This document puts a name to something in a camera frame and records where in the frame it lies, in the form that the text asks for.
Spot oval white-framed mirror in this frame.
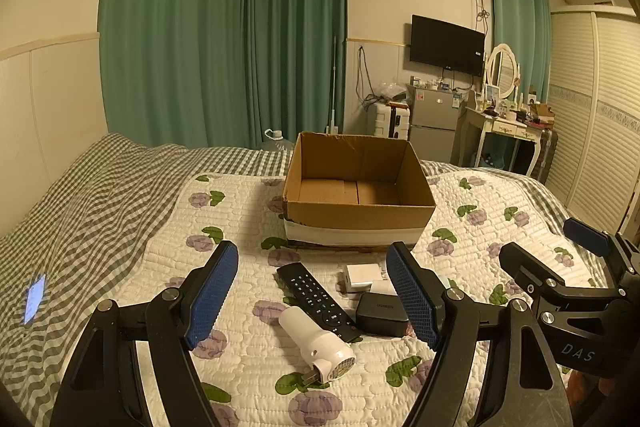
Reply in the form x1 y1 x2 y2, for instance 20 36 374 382
485 43 519 100

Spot white mop pole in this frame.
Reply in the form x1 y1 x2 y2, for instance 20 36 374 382
326 35 341 136

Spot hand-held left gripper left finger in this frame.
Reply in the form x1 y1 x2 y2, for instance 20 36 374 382
50 240 240 427

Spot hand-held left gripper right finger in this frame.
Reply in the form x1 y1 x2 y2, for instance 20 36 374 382
385 241 573 427

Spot white suitcase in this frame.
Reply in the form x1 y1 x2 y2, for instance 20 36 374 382
366 101 412 140

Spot white cylindrical plug-in device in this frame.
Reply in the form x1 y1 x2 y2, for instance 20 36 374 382
278 305 357 386

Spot brown cardboard box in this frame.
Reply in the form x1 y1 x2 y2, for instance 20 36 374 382
281 131 437 251

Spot hanging wall cables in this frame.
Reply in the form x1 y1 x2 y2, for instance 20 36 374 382
354 45 382 108

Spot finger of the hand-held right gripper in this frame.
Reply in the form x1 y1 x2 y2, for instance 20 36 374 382
562 217 617 259
498 242 576 304

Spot silver refrigerator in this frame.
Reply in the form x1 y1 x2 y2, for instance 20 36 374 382
405 84 464 166

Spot white floral quilt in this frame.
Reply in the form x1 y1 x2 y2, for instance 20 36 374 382
106 169 610 427

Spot black charger block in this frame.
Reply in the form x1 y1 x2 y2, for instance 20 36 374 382
355 291 412 339

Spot white louvred wardrobe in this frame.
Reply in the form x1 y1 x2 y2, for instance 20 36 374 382
542 4 640 239

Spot white dressing table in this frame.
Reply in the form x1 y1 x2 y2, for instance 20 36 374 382
456 99 547 178

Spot green curtain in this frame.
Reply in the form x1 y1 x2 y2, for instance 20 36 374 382
487 0 551 106
100 0 253 148
244 0 349 150

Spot small white power adapter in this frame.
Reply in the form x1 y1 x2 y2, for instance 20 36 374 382
370 276 451 296

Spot smartphone with lit screen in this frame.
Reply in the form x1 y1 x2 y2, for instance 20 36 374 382
22 273 48 324

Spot large clear water bottle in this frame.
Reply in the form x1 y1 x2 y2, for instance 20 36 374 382
259 128 296 154

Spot black remote control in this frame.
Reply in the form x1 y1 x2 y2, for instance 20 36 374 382
276 262 362 344

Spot clear plastic bag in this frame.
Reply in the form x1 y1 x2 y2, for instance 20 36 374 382
377 81 409 103

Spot dark suitcase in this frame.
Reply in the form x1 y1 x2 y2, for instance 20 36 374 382
529 127 559 186

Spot black wall television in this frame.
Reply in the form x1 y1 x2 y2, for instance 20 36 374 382
409 14 487 78

